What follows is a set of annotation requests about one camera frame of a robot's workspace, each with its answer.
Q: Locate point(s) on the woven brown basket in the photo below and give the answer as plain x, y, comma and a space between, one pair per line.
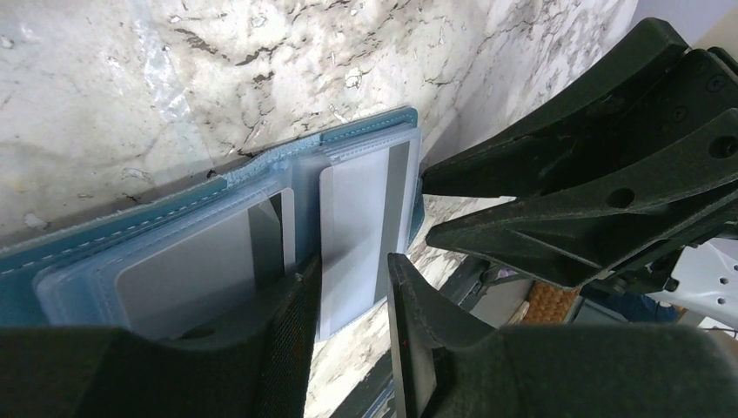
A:
549, 304

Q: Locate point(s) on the silver magnetic stripe card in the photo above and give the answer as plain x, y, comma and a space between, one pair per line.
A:
240, 250

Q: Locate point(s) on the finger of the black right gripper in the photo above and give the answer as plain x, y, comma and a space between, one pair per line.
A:
677, 196
649, 91

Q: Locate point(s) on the blue leather card holder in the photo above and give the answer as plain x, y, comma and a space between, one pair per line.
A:
69, 278

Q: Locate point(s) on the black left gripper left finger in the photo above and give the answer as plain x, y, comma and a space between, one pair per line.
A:
251, 362

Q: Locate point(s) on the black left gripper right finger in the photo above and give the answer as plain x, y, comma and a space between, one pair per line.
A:
448, 363

